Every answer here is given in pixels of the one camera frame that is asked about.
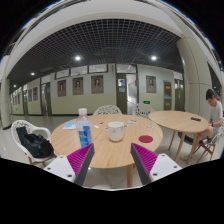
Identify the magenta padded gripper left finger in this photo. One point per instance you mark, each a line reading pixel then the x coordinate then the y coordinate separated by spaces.
pixel 73 167

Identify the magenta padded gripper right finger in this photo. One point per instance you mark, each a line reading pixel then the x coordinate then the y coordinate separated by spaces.
pixel 152 166

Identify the clear plastic water bottle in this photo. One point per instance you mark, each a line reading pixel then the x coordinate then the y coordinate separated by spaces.
pixel 83 126

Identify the red round coaster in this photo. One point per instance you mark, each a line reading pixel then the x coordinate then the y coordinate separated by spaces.
pixel 145 139

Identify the blue paper booklet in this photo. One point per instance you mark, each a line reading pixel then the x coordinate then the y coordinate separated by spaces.
pixel 70 126

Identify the round wooden table near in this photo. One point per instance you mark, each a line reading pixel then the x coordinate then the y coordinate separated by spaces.
pixel 110 154

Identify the round wooden table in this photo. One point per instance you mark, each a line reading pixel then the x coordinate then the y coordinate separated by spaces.
pixel 110 154
pixel 179 121

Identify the white ceramic cup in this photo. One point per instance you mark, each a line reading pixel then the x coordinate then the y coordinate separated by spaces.
pixel 115 130

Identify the black bag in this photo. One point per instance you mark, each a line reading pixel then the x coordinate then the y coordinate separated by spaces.
pixel 37 145

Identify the white lattice chair right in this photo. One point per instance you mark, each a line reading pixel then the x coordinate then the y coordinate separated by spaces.
pixel 142 110

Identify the white lattice chair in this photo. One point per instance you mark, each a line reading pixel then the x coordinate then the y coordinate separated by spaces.
pixel 107 109
pixel 142 110

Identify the round wooden table far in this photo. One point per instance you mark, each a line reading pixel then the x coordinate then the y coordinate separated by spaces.
pixel 179 121

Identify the white lattice chair middle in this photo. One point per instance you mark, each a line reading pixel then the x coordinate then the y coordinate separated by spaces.
pixel 107 109

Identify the wooden chair under person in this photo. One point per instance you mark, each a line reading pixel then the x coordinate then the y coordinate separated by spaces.
pixel 209 145

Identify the black phone on far table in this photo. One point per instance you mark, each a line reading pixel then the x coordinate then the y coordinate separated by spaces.
pixel 195 119

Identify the white chair with bag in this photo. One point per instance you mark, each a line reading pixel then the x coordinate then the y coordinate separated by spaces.
pixel 30 129

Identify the open doorway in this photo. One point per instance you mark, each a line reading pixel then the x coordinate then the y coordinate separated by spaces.
pixel 126 92

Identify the framed portrait right of door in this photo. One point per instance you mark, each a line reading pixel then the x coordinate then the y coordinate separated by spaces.
pixel 150 84

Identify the seated person in white shirt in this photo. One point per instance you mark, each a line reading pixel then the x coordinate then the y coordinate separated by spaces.
pixel 215 121

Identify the framed portrait on wall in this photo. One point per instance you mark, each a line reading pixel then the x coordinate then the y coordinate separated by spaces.
pixel 61 88

